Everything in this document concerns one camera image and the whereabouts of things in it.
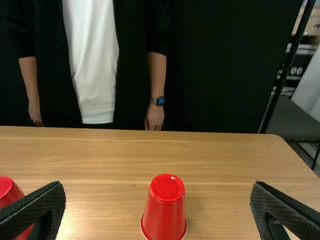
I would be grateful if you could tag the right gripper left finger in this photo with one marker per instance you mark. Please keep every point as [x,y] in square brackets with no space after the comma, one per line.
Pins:
[37,207]

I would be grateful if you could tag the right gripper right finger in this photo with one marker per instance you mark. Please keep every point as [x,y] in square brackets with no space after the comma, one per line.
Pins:
[282,212]

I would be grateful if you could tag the red cup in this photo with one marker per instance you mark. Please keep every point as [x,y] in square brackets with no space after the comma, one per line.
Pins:
[165,210]
[10,192]

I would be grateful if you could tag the grey mesh bench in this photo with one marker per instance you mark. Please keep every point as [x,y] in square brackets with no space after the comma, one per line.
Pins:
[292,120]

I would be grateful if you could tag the white panel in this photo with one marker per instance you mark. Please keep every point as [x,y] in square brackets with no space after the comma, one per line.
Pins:
[310,87]

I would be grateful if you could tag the black equipment case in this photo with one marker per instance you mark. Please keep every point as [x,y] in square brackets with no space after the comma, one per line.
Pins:
[298,65]

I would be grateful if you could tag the person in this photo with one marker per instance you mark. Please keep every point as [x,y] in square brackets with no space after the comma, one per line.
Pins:
[92,62]

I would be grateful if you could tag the cardboard box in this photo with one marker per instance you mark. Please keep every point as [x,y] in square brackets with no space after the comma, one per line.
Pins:
[308,22]

